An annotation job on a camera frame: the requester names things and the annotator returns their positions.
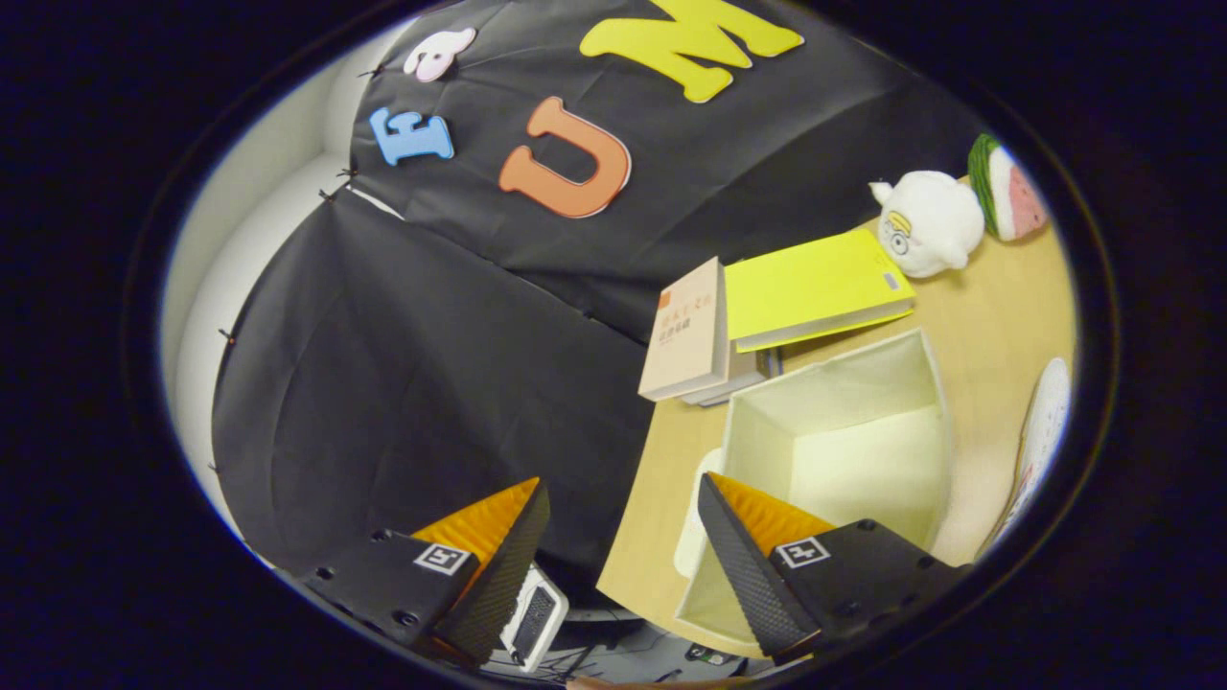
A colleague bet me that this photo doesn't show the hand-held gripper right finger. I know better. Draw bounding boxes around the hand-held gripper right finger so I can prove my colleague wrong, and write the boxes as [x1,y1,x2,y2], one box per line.
[696,471,969,662]

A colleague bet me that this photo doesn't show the yellow book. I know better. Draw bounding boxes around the yellow book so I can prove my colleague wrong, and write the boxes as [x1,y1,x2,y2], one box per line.
[724,227,916,354]

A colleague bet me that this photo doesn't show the beige book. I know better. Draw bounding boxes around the beige book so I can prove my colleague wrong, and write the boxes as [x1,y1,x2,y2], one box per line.
[638,257,731,402]

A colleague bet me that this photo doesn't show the white device with dark grille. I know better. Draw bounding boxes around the white device with dark grille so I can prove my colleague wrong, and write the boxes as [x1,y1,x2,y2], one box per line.
[498,565,570,672]

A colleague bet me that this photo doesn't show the white plush toy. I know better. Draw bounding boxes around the white plush toy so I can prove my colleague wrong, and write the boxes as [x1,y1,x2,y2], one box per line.
[869,171,986,280]

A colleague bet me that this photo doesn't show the watermelon slice plush toy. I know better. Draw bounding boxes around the watermelon slice plush toy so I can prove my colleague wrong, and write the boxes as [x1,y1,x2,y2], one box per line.
[968,133,1049,242]

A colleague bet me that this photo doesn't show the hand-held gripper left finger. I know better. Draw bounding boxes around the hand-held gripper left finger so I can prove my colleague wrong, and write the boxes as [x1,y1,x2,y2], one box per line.
[295,476,553,669]

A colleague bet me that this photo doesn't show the pale green fabric storage box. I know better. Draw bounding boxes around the pale green fabric storage box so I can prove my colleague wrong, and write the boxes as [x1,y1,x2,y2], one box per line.
[673,328,956,657]

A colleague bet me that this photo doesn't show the white striped canvas shoe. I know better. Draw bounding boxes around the white striped canvas shoe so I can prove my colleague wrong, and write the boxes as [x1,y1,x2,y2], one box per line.
[978,358,1072,562]

